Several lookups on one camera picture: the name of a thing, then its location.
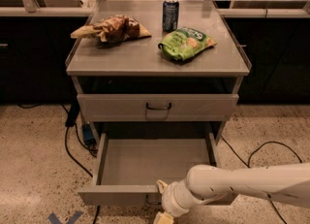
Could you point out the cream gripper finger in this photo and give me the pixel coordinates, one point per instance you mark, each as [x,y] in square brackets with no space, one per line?
[163,218]
[161,186]

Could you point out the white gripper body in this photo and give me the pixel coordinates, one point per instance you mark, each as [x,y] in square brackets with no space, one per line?
[170,201]

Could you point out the grey drawer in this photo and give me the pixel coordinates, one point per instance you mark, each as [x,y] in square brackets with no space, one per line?
[126,169]
[156,107]

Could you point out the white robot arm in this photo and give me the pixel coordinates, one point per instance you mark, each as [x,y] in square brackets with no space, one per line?
[203,184]

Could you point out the grey top drawer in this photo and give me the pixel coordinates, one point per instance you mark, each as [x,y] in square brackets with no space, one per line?
[156,107]

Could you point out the grey drawer cabinet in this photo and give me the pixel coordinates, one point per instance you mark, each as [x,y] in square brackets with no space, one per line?
[139,67]

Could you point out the blue small box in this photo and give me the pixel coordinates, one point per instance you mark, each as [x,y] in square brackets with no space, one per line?
[87,134]

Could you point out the blue tape cross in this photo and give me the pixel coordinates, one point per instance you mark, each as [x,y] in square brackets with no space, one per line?
[53,218]

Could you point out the black power adapter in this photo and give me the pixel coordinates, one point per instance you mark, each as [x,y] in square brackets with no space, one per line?
[72,114]

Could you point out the green chip bag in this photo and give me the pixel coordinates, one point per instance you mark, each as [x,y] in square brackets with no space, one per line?
[185,43]

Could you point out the brown chip bag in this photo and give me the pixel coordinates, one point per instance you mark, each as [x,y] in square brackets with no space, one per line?
[113,29]

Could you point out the blue soda can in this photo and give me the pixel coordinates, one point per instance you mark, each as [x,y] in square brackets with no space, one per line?
[170,15]

